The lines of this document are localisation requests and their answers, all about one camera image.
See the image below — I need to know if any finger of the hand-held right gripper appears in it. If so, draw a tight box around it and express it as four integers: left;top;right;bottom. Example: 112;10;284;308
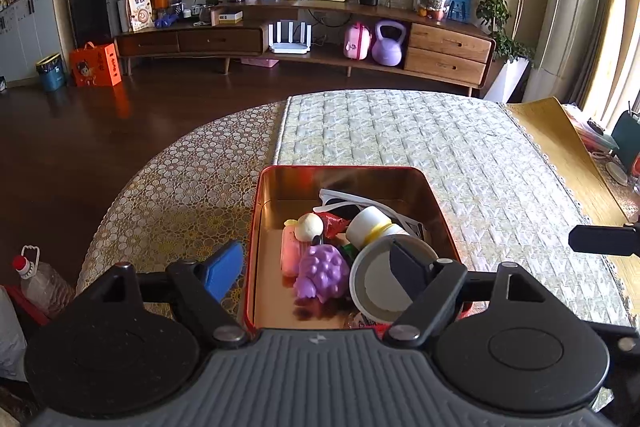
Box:
568;223;640;256

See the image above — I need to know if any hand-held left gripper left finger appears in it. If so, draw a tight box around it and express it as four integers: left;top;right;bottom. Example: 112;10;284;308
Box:
82;240;251;351

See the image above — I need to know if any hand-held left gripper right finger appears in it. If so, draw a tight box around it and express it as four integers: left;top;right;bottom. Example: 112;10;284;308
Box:
382;240;576;349

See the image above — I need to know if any tape roll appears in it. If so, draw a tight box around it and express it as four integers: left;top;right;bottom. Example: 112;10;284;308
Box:
349;234;441;327

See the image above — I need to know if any white bottle yellow label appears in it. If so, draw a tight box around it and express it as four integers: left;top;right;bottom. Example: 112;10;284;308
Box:
345;205;413;253

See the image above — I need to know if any pink rectangular block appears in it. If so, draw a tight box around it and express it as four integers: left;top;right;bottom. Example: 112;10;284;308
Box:
280;224;304;279

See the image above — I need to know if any purple grape toy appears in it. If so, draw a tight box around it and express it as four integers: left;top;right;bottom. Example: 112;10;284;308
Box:
294;244;351;303

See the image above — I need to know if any red snack wrapper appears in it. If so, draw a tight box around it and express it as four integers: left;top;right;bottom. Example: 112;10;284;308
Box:
320;213;351;238

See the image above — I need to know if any small cream round toy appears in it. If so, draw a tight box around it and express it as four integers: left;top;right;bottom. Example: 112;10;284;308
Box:
295;213;325;242

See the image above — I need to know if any red tin box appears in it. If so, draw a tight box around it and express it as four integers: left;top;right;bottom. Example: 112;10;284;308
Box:
243;165;473;333

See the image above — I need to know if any round white coaster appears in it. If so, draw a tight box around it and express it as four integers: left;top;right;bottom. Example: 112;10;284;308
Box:
605;161;629;186

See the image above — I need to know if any golden table mat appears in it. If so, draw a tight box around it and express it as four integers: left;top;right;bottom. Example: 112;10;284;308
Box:
502;97;640;308

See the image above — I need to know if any pile of plastic packets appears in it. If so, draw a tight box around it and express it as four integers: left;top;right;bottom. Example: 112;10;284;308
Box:
564;103;621;154

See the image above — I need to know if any beige circle-pattern tablecloth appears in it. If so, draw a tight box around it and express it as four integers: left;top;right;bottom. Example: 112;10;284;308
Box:
75;101;640;313

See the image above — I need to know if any plastic bottle red cap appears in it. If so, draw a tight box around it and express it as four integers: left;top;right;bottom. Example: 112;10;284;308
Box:
11;245;75;318

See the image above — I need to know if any white plant pot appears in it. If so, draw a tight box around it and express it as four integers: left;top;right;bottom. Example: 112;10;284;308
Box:
482;57;531;104

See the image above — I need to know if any light wood drawer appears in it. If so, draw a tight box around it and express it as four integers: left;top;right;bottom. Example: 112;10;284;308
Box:
404;48;488;86
407;23;493;62

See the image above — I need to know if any purple kettlebell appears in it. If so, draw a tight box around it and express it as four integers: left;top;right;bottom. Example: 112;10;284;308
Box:
371;20;405;68

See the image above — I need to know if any wooden television cabinet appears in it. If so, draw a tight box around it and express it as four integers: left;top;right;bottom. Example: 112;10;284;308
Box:
114;0;497;96

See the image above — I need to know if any white router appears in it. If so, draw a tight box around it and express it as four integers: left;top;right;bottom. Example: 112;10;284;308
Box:
267;21;313;55

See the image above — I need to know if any pink toy case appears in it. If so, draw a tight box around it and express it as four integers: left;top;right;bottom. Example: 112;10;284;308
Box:
343;23;373;60

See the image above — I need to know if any white standing air conditioner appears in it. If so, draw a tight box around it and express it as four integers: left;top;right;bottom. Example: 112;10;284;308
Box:
522;0;601;105

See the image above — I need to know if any orange gift box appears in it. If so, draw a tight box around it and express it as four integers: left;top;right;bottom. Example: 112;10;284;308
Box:
69;42;123;88

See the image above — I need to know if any small yellow white box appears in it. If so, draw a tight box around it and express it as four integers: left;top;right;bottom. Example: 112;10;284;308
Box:
210;7;244;26

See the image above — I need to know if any teal bucket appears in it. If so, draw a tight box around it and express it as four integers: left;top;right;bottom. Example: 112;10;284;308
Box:
35;53;67;92

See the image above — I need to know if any blue gift bag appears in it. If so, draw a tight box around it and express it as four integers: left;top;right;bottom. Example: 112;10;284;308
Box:
444;0;473;24

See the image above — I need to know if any white brown snack bag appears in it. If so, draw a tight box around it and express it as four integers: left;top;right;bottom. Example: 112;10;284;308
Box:
125;0;155;32

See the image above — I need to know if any black mini fridge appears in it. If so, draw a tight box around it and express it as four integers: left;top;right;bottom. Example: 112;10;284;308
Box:
67;0;138;50

